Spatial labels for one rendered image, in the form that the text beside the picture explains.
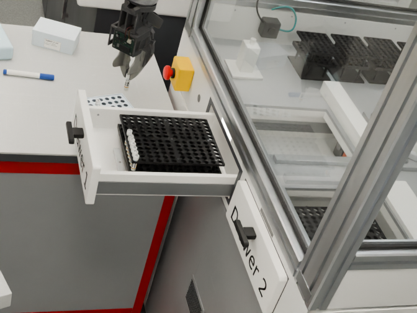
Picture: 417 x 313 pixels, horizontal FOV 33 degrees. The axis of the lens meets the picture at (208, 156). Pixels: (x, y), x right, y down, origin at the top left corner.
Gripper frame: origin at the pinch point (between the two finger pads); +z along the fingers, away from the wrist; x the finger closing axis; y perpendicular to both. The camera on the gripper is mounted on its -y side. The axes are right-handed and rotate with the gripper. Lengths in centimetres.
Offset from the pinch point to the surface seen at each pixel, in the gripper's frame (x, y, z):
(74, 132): 0.1, 21.4, 6.9
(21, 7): -148, -153, 96
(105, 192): 13.1, 26.0, 13.7
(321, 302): 65, 35, 3
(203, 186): 29.5, 11.1, 11.6
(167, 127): 13.6, 1.9, 8.0
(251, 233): 46, 22, 7
